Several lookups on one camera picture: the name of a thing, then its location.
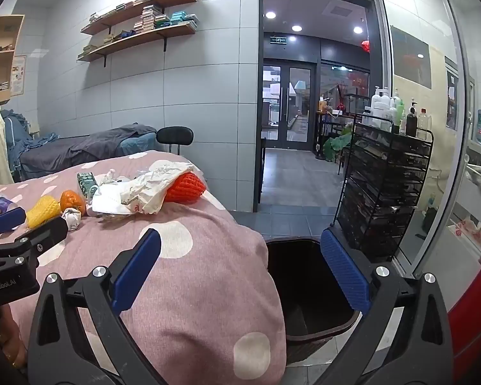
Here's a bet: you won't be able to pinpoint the yellow foam fruit net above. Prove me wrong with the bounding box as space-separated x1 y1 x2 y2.
26 196 62 229

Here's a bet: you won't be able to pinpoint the glass tank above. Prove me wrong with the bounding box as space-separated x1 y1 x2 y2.
342 93 369 113

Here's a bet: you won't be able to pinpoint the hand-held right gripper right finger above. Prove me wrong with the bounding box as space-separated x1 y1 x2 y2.
305 227 453 385

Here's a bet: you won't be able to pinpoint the wooden wall shelves with books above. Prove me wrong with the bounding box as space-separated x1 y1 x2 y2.
78 4 198 59

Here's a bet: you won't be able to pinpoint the dark brown trash bin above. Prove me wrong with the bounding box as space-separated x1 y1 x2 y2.
265 237 363 365

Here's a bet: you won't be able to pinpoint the wall poster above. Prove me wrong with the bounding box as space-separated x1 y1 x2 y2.
10 55 27 96

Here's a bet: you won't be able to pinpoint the green potted plant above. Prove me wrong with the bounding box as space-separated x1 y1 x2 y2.
323 126 353 163

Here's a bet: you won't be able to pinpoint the small white pump bottle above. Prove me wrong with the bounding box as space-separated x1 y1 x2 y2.
390 88 401 123

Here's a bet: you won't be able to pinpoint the black chair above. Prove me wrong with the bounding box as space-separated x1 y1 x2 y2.
156 126 194 156

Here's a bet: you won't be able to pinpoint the white face mask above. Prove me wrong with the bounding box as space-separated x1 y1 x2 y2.
87 186 139 217

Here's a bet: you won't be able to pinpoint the black wire rack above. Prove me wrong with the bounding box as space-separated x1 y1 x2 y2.
333 113 434 263

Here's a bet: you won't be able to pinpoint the person's left hand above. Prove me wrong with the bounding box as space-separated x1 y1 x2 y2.
0 305 29 368

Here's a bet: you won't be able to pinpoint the orange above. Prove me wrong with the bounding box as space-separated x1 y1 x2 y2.
60 190 87 215

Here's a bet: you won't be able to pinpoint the dark pump bottle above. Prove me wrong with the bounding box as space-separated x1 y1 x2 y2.
406 98 418 137

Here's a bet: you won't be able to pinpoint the black side table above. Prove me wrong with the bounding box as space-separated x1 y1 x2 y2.
315 108 357 161

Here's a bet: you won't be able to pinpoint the cream paper bag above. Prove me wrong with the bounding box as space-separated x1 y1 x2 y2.
120 160 195 215

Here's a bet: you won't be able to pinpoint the red foam fruit net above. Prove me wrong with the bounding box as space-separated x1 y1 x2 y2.
165 172 207 203

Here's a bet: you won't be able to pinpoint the pink polka-dot blanket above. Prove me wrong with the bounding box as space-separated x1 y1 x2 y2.
0 150 287 385

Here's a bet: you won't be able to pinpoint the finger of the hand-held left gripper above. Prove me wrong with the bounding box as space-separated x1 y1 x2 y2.
0 206 27 245
18 217 69 254

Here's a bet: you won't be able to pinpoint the wooden cabinet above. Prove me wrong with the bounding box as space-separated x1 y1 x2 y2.
0 15 25 103

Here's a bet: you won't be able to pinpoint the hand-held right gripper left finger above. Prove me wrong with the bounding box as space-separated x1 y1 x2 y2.
28 228 173 385

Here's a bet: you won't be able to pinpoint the small plastic cup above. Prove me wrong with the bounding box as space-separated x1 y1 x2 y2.
0 196 19 219

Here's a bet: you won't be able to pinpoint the large white pump bottle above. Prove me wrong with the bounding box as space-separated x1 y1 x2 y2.
371 86 391 125

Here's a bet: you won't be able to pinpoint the green drink carton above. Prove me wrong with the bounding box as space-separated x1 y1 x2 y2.
77 172 101 201

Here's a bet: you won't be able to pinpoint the clear red-capped bottle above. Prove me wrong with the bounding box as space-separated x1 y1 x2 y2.
417 108 429 140

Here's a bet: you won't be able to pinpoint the glass double door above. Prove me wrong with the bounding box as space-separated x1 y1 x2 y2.
263 59 317 151

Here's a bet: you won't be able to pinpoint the dark grey blanket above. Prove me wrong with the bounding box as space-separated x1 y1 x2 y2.
20 124 157 179

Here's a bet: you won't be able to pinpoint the red curved object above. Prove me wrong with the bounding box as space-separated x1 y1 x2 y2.
447 241 481 378

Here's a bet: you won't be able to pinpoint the white paper ball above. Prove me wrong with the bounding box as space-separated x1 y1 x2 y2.
61 208 81 231

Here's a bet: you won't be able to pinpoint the black door frame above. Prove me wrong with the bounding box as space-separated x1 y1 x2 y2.
258 0 381 213

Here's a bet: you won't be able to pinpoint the wooden wall shelf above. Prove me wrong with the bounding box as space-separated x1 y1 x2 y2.
77 22 197 67
81 0 197 36

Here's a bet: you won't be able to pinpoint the blue cloth pile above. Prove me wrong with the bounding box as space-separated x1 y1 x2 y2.
0 109 59 173

